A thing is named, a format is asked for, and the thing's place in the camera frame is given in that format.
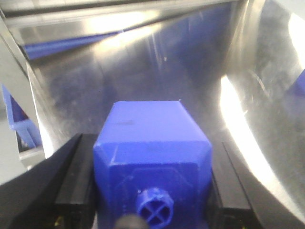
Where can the far right blue bin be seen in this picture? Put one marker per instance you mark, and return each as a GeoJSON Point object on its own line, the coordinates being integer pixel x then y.
{"type": "Point", "coordinates": [298, 87]}

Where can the left blue plastic bin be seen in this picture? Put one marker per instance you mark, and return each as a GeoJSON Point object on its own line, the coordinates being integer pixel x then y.
{"type": "Point", "coordinates": [19, 121]}

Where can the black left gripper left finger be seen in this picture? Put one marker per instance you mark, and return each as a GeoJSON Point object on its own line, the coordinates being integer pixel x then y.
{"type": "Point", "coordinates": [57, 193]}

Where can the blue block part with knob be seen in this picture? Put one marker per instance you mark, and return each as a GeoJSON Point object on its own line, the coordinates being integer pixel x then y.
{"type": "Point", "coordinates": [152, 159]}

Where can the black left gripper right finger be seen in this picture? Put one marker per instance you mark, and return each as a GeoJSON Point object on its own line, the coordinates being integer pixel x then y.
{"type": "Point", "coordinates": [238, 200]}

